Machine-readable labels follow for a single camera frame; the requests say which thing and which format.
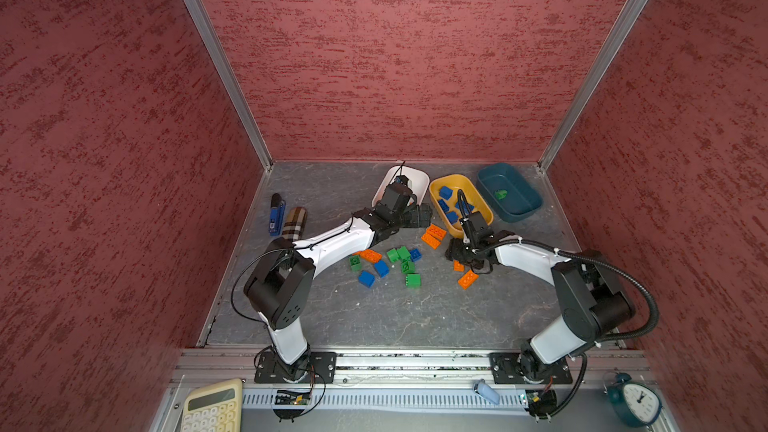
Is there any orange lego brick upper pair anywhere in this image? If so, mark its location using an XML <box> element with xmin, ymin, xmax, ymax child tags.
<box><xmin>427</xmin><ymin>224</ymin><xmax>447</xmax><ymax>241</ymax></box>

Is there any aluminium corner post left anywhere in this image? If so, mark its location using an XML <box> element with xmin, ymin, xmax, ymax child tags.
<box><xmin>183</xmin><ymin>0</ymin><xmax>274</xmax><ymax>172</ymax></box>

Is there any beige calculator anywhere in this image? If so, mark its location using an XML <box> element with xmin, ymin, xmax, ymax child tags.
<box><xmin>180</xmin><ymin>379</ymin><xmax>243</xmax><ymax>432</ymax></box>

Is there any orange lego brick lower pair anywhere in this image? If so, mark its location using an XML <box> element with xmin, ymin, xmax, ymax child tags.
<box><xmin>421</xmin><ymin>232</ymin><xmax>441</xmax><ymax>250</ymax></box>

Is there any small blue cylinder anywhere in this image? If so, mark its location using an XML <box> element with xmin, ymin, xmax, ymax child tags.
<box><xmin>473</xmin><ymin>379</ymin><xmax>500</xmax><ymax>405</ymax></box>

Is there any white plastic bin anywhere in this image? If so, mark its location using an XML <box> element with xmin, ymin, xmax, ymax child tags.
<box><xmin>371</xmin><ymin>165</ymin><xmax>431</xmax><ymax>206</ymax></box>

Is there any aluminium corner post right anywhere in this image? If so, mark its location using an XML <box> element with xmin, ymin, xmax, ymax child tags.
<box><xmin>538</xmin><ymin>0</ymin><xmax>649</xmax><ymax>174</ymax></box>

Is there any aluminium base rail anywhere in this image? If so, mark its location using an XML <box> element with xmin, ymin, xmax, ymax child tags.
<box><xmin>149</xmin><ymin>344</ymin><xmax>679</xmax><ymax>432</ymax></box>

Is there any plaid fabric case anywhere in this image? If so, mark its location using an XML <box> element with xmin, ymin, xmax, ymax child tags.
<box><xmin>280</xmin><ymin>207</ymin><xmax>308</xmax><ymax>242</ymax></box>

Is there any aluminium corner post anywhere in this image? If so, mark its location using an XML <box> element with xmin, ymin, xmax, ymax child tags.
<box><xmin>183</xmin><ymin>0</ymin><xmax>274</xmax><ymax>172</ymax></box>
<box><xmin>538</xmin><ymin>0</ymin><xmax>649</xmax><ymax>174</ymax></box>

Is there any yellow plastic bin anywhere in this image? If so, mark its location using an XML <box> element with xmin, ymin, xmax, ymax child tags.
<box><xmin>428</xmin><ymin>174</ymin><xmax>494</xmax><ymax>238</ymax></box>

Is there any teal plastic bin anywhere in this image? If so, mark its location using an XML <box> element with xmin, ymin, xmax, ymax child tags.
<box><xmin>476</xmin><ymin>163</ymin><xmax>543</xmax><ymax>223</ymax></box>

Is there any black corrugated cable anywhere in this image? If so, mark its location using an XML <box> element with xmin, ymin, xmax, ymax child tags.
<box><xmin>455</xmin><ymin>188</ymin><xmax>660</xmax><ymax>343</ymax></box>

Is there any green alarm clock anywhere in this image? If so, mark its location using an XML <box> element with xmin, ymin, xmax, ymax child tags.
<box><xmin>606</xmin><ymin>372</ymin><xmax>662</xmax><ymax>428</ymax></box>

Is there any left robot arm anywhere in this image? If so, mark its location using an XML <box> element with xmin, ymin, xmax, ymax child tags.
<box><xmin>243</xmin><ymin>169</ymin><xmax>432</xmax><ymax>382</ymax></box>

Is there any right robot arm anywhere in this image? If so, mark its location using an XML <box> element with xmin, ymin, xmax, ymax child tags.
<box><xmin>456</xmin><ymin>212</ymin><xmax>636</xmax><ymax>383</ymax></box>

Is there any orange lego brick pair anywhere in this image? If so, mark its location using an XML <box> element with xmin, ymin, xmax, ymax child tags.
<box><xmin>427</xmin><ymin>224</ymin><xmax>447</xmax><ymax>241</ymax></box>
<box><xmin>421</xmin><ymin>232</ymin><xmax>441</xmax><ymax>250</ymax></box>

